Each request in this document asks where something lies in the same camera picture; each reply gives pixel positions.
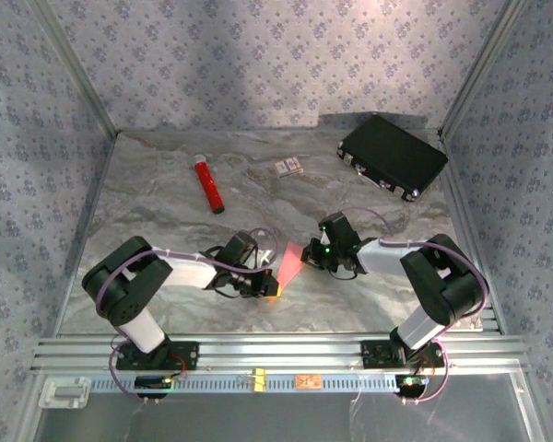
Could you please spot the pink paper sheet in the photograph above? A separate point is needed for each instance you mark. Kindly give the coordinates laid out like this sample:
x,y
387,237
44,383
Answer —
x,y
290,267

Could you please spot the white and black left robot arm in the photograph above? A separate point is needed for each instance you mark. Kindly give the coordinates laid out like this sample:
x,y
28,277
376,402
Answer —
x,y
120,285

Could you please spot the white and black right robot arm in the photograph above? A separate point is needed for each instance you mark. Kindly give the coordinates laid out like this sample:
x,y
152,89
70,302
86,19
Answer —
x,y
442,285

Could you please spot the yellow clip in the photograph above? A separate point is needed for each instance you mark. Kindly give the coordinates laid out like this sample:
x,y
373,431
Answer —
x,y
260,380

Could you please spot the orange label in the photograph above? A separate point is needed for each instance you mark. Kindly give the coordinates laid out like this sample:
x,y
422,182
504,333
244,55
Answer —
x,y
309,381

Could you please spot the small playing card box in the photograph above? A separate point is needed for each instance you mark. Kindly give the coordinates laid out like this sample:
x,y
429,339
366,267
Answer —
x,y
288,166

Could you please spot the red glitter tube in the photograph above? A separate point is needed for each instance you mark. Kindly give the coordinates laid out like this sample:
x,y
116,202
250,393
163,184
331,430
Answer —
x,y
208,184

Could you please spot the black hard case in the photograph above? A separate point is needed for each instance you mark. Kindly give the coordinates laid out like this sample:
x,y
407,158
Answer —
x,y
391,152

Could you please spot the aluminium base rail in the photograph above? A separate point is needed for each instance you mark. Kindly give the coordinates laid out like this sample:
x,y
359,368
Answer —
x,y
281,352

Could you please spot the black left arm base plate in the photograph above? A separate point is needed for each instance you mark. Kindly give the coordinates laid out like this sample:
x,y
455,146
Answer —
x,y
189,354

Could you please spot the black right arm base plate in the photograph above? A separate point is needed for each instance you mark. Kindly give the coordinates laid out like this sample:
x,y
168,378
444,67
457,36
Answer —
x,y
373,354

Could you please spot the aluminium table side rail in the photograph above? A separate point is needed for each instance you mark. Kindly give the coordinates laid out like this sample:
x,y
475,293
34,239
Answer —
x,y
85,230
463,207

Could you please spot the white plastic bracket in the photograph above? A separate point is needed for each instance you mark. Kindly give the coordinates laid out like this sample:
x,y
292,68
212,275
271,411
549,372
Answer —
x,y
64,392

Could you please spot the aluminium frame post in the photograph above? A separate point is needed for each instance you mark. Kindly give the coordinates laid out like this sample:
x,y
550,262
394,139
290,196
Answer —
x,y
77,69
480,69

